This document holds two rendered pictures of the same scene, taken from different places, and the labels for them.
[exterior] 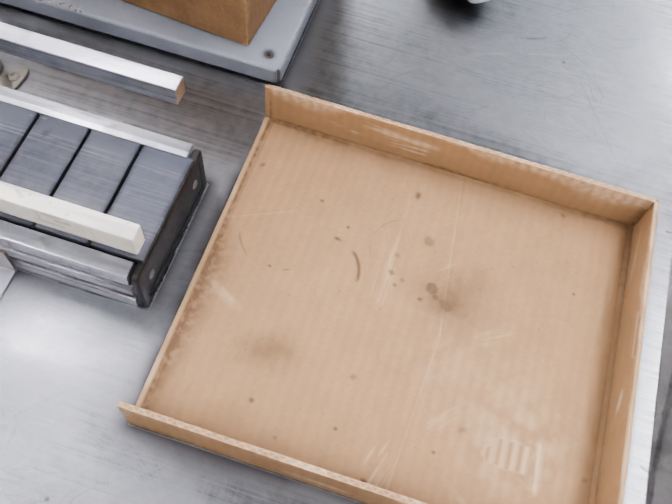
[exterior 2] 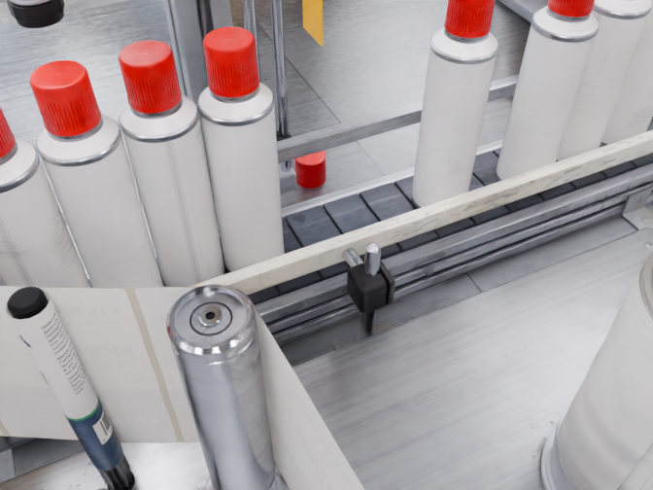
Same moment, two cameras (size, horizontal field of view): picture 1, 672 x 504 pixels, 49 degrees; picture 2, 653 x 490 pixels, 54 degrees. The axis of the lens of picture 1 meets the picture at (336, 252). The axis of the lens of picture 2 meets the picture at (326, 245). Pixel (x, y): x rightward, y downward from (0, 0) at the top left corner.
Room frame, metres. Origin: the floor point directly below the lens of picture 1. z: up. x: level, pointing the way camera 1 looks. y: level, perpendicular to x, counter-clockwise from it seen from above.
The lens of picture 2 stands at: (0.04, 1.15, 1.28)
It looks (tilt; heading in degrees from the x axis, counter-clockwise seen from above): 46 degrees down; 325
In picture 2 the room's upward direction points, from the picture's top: straight up
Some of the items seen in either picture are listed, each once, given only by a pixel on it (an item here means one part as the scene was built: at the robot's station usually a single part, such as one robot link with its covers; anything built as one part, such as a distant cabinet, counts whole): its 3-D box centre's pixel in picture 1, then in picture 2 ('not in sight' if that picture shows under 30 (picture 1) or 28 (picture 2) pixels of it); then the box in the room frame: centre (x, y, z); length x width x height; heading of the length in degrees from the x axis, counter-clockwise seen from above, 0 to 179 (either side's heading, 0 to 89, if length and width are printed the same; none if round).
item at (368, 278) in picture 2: not in sight; (370, 297); (0.28, 0.94, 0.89); 0.03 x 0.03 x 0.12; 81
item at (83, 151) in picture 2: not in sight; (101, 203); (0.40, 1.09, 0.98); 0.05 x 0.05 x 0.20
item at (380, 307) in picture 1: (410, 304); not in sight; (0.21, -0.06, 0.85); 0.30 x 0.26 x 0.04; 81
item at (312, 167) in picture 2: not in sight; (310, 165); (0.49, 0.86, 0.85); 0.03 x 0.03 x 0.03
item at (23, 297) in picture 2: not in sight; (83, 408); (0.26, 1.16, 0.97); 0.02 x 0.02 x 0.19
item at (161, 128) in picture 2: not in sight; (173, 181); (0.39, 1.04, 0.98); 0.05 x 0.05 x 0.20
